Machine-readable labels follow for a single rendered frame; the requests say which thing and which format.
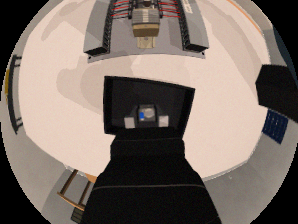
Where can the grey relay panel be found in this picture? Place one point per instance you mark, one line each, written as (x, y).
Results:
(109, 38)

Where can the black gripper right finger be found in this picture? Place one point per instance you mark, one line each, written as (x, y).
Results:
(160, 118)

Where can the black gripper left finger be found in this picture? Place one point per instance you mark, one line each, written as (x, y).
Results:
(132, 120)

